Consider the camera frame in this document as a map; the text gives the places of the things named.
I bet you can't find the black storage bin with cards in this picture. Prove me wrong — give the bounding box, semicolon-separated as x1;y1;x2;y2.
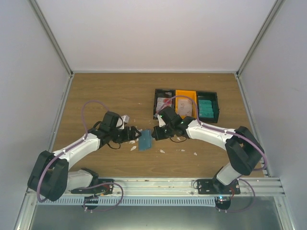
153;89;176;120

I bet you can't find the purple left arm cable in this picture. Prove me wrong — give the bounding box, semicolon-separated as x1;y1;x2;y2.
35;100;124;213

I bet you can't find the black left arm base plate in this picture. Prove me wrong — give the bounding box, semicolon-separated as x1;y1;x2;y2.
70;178;114;211

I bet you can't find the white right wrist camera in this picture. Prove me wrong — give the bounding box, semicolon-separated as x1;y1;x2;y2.
157;115;166;127

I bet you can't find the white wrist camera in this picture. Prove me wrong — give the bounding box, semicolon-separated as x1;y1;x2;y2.
116;115;130;129
157;115;166;127

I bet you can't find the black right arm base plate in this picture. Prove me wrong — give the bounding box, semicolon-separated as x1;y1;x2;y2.
193;179;241;211

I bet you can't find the teal leather card holder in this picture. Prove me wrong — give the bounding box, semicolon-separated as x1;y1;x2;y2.
138;129;153;151

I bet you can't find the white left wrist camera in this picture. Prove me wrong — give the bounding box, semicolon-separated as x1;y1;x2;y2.
116;115;130;129

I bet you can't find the aluminium mounting rail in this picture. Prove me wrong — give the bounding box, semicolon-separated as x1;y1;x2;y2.
26;177;286;196

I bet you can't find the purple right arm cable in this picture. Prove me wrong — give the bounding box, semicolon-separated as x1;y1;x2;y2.
155;95;268;213

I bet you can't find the red white card stack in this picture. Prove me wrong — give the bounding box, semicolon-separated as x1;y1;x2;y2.
156;97;173;111

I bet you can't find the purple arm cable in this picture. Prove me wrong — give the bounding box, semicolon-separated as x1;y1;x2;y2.
35;100;124;213
155;95;268;213

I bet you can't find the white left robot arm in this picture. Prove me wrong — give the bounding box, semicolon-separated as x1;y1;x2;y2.
27;112;142;202

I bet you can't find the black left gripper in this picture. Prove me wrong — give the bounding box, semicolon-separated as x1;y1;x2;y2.
110;126;141;144

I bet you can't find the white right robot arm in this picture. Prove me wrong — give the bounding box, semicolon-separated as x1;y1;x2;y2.
152;106;265;194

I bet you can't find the black storage bin with holders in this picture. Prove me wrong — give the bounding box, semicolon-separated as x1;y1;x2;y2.
196;91;220;124

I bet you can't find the pink white card stack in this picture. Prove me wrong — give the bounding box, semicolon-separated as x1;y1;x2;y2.
177;98;192;116

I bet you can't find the teal card holder stack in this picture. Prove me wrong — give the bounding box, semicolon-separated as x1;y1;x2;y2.
199;100;214;118

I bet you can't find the grey slotted cable duct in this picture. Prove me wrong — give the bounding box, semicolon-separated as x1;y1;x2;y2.
38;196;215;207

